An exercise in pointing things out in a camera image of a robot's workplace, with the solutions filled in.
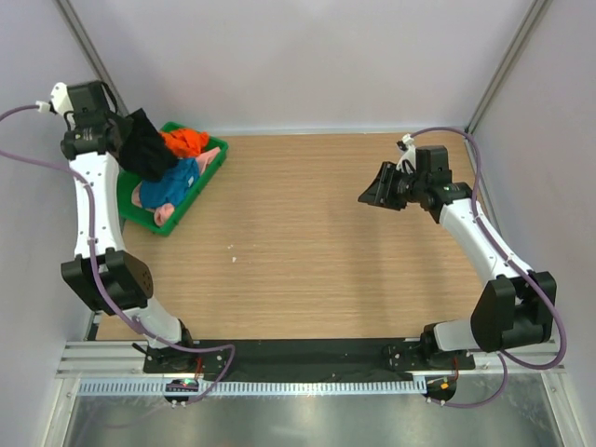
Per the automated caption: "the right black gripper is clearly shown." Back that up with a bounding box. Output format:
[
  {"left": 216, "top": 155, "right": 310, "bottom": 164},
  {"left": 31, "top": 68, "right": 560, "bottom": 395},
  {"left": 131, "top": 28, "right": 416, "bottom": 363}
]
[{"left": 359, "top": 162, "right": 427, "bottom": 211}]

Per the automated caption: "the black t shirt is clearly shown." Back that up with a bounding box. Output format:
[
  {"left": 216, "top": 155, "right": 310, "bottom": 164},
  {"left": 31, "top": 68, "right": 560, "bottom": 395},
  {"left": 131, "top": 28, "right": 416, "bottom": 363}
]
[{"left": 118, "top": 108, "right": 179, "bottom": 183}]

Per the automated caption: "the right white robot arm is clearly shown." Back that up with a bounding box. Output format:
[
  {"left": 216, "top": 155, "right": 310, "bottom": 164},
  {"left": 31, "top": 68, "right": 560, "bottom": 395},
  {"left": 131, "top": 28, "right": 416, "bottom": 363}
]
[{"left": 358, "top": 161, "right": 557, "bottom": 369}]

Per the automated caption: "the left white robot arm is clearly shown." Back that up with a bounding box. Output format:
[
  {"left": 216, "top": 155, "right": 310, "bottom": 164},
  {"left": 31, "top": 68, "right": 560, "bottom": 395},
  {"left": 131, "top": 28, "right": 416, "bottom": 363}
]
[{"left": 61, "top": 129, "right": 197, "bottom": 373}]

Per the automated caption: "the green plastic tray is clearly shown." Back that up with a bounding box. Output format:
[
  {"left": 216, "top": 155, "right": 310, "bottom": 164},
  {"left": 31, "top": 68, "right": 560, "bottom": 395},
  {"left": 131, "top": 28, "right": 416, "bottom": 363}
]
[{"left": 116, "top": 136, "right": 228, "bottom": 237}]

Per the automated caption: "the orange t shirt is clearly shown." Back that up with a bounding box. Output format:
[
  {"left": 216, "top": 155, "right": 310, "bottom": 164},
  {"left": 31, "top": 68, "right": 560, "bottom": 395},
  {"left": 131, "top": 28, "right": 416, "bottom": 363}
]
[{"left": 160, "top": 128, "right": 210, "bottom": 158}]

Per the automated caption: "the blue t shirt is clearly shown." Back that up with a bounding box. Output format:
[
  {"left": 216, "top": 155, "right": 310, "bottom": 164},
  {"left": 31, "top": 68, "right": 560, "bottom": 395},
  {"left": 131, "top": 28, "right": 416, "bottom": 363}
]
[{"left": 139, "top": 158, "right": 200, "bottom": 209}]

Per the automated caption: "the pink t shirt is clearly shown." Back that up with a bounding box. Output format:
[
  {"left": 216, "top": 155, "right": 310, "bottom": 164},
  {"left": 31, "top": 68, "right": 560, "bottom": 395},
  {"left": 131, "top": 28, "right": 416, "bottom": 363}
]
[{"left": 131, "top": 147, "right": 221, "bottom": 227}]

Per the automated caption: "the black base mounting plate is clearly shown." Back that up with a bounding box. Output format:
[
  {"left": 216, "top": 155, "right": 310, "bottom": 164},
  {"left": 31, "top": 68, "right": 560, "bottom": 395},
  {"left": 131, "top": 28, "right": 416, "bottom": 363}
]
[{"left": 132, "top": 338, "right": 475, "bottom": 375}]

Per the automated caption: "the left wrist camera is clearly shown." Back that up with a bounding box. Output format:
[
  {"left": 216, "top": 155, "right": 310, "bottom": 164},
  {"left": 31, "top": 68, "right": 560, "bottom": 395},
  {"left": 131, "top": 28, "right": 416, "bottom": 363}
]
[{"left": 50, "top": 80, "right": 118, "bottom": 128}]

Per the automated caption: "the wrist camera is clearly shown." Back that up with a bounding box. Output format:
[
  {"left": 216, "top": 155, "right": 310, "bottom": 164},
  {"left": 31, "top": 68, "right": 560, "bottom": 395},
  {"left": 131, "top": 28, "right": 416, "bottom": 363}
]
[
  {"left": 398, "top": 146, "right": 453, "bottom": 186},
  {"left": 50, "top": 80, "right": 118, "bottom": 128}
]

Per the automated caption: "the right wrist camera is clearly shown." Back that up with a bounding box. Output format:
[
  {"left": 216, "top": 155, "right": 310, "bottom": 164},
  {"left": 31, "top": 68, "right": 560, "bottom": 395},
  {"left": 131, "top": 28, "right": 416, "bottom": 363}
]
[{"left": 398, "top": 146, "right": 453, "bottom": 186}]

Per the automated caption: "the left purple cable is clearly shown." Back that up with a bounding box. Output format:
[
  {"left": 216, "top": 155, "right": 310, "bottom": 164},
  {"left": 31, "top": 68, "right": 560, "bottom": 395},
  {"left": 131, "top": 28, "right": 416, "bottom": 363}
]
[{"left": 0, "top": 104, "right": 237, "bottom": 404}]

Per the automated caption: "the purple cable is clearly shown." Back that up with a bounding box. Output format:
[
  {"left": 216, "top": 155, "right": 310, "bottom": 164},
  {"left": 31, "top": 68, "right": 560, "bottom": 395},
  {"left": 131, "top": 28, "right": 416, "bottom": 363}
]
[
  {"left": 0, "top": 104, "right": 237, "bottom": 404},
  {"left": 409, "top": 126, "right": 568, "bottom": 409}
]

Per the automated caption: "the left aluminium corner post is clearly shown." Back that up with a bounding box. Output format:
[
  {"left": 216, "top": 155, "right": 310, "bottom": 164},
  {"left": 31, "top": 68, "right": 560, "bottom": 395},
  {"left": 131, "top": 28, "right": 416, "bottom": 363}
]
[{"left": 52, "top": 0, "right": 129, "bottom": 115}]

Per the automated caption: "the aluminium corner post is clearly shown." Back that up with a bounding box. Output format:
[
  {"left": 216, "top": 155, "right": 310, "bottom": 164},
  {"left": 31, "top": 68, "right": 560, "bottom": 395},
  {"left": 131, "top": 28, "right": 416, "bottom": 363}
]
[
  {"left": 465, "top": 0, "right": 552, "bottom": 133},
  {"left": 52, "top": 0, "right": 129, "bottom": 115}
]

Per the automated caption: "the slotted grey cable duct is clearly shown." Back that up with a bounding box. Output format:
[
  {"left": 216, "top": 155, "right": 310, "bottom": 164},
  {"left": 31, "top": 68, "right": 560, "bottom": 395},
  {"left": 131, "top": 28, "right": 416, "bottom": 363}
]
[{"left": 77, "top": 376, "right": 427, "bottom": 398}]

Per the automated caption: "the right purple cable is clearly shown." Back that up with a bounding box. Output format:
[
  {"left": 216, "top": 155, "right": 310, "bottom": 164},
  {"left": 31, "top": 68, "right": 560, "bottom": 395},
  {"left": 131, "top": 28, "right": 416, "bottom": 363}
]
[{"left": 409, "top": 126, "right": 568, "bottom": 409}]

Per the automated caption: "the right aluminium corner post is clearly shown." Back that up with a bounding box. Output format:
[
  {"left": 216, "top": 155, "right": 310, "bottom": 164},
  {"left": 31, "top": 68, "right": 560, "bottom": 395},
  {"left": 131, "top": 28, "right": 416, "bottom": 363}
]
[{"left": 465, "top": 0, "right": 552, "bottom": 133}]

